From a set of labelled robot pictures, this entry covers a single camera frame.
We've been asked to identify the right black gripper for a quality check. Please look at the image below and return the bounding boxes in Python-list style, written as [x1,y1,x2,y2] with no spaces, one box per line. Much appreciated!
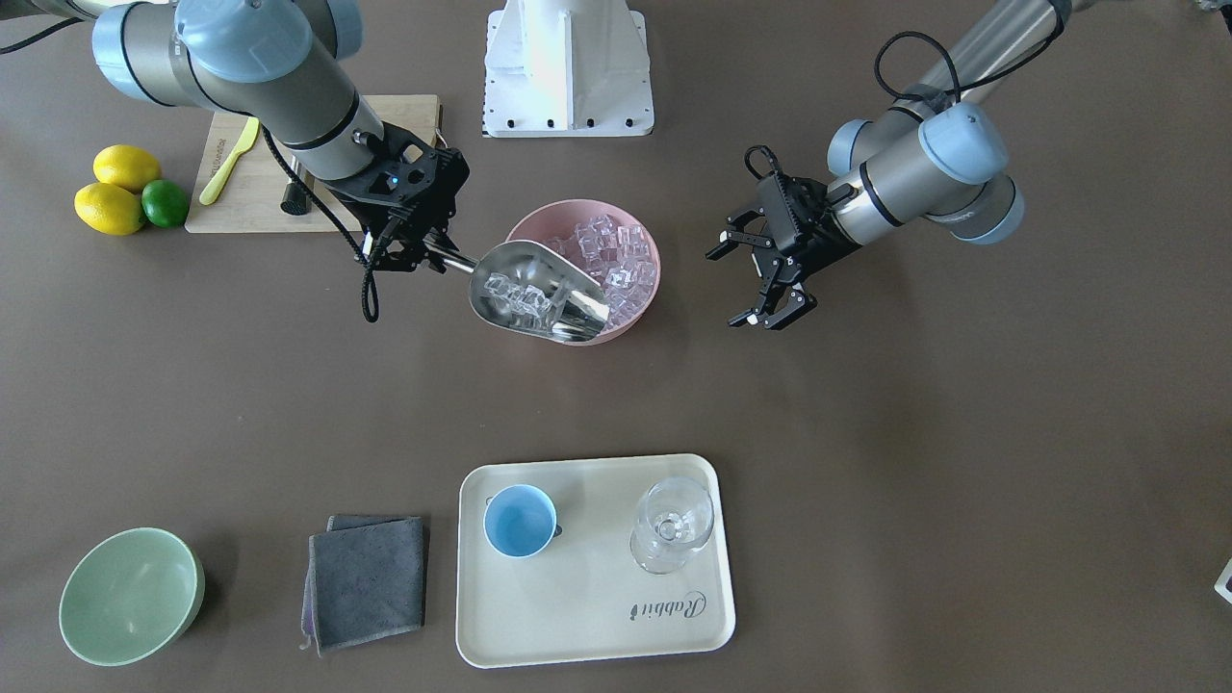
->
[313,121,469,273]

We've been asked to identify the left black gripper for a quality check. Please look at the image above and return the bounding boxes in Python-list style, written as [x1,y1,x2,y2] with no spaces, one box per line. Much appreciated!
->
[705,171,860,332]

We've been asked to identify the steel ice scoop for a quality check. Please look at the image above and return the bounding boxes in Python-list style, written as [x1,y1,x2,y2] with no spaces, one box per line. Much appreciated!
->
[425,237,610,344]

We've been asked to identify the pink bowl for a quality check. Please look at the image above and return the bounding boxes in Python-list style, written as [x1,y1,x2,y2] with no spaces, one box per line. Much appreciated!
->
[508,200,663,347]

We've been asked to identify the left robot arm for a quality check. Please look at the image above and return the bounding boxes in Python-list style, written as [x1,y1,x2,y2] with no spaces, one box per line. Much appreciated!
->
[706,1,1088,330]

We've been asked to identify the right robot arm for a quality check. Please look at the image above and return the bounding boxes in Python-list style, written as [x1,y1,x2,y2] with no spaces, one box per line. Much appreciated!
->
[2,1,468,273]

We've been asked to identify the ice cubes pile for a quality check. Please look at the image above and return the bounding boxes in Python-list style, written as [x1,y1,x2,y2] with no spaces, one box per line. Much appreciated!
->
[546,215,658,328]

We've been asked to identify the light blue cup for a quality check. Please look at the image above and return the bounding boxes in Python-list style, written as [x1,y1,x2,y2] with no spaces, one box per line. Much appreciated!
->
[483,485,561,559]

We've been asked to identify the steel muddler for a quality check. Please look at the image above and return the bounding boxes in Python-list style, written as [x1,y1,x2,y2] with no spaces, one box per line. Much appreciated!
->
[280,157,313,216]

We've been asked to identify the bamboo cutting board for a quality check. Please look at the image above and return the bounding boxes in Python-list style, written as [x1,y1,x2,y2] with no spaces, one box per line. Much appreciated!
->
[186,92,444,234]

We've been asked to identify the yellow plastic knife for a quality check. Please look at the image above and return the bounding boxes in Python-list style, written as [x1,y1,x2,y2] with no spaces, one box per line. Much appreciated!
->
[197,115,261,206]

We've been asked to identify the green lime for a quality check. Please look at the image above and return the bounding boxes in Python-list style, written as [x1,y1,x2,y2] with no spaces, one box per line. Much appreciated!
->
[140,179,191,228]

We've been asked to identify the clear wine glass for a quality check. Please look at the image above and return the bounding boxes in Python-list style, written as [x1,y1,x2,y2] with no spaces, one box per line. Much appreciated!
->
[630,476,715,575]

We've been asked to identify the whole yellow lemon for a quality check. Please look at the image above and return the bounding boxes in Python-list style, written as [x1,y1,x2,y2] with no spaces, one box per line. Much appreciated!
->
[91,144,163,194]
[73,182,147,236]

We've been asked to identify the cream serving tray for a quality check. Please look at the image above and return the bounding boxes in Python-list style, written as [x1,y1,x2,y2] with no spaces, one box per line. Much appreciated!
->
[456,453,736,668]

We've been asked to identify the grey folded cloth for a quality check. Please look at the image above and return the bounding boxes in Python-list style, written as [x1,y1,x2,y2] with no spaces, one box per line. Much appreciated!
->
[301,514,428,656]

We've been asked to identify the green bowl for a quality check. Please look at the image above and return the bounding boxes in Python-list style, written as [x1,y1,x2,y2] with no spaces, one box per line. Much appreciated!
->
[58,527,205,667]

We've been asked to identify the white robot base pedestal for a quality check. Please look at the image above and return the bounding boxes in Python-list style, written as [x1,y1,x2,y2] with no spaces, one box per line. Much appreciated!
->
[480,1,655,138]

